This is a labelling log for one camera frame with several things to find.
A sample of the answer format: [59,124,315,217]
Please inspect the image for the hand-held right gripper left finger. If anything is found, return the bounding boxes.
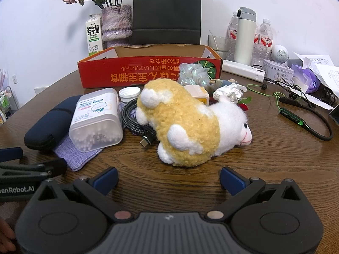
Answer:
[32,167,133,221]

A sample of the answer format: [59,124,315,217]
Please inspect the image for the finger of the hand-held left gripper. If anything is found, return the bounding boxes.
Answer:
[0,158,67,179]
[0,147,23,162]

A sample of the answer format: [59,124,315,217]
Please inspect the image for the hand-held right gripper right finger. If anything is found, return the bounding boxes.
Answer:
[205,167,308,221]

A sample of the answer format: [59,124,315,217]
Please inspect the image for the purple knit cloth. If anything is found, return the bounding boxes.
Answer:
[53,102,128,172]

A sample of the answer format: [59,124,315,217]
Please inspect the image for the navy zip case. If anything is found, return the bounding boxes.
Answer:
[24,95,84,150]

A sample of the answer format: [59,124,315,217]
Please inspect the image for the clear cotton swab box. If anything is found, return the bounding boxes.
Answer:
[68,87,124,152]

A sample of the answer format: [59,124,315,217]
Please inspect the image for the yellow white plush toy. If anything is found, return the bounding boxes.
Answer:
[136,80,253,167]

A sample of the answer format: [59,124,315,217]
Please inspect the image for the red artificial rose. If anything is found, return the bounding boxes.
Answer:
[237,97,252,111]

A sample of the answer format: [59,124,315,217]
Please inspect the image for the white bottle cap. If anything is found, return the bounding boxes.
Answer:
[119,87,141,101]

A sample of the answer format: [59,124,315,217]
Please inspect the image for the white tissue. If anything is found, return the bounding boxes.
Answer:
[213,83,247,104]

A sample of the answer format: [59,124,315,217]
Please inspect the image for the small blue cream toy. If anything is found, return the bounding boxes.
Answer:
[208,78,236,90]

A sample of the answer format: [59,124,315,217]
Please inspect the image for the red cardboard box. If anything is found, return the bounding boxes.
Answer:
[77,45,222,88]

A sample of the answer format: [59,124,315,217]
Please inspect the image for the iridescent plastic bag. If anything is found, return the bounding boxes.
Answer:
[177,63,210,86]

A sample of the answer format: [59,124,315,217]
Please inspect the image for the wooden desktop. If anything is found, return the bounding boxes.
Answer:
[0,45,339,254]

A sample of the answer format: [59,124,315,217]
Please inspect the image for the person's left hand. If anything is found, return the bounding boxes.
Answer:
[0,218,16,254]

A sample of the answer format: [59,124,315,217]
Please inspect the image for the green black neckband earphones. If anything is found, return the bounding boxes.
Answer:
[247,83,333,141]

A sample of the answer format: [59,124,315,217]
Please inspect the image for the white power bank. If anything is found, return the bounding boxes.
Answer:
[222,59,266,83]

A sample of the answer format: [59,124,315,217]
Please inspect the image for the purple tissue pack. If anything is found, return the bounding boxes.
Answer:
[291,57,322,94]

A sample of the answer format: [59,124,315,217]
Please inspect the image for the glass cup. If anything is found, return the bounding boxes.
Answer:
[207,35,232,60]

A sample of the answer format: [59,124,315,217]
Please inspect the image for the white astronaut speaker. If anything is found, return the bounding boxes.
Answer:
[271,44,291,64]

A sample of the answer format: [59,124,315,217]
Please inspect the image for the white green milk carton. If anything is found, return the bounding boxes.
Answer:
[85,13,104,57]

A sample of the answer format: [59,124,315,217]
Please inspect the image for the white thermos bottle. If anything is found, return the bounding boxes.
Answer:
[234,7,257,66]

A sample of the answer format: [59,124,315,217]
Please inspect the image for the clear water bottle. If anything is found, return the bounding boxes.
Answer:
[251,18,274,67]
[226,11,240,61]

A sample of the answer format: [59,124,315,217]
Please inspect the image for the white paper sheets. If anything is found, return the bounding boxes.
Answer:
[293,51,339,110]

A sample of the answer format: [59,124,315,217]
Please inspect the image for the purple ceramic vase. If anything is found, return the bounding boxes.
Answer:
[101,5,133,48]

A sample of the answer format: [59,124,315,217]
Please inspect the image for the black paper bag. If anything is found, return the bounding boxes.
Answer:
[128,0,202,47]

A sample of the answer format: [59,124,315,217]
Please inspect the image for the wire rack with leaflets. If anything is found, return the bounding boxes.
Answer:
[0,69,20,123]

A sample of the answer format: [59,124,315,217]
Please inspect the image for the black braided cable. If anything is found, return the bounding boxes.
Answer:
[121,98,159,149]

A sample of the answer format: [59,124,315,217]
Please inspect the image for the thin black cable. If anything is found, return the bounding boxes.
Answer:
[263,77,317,109]

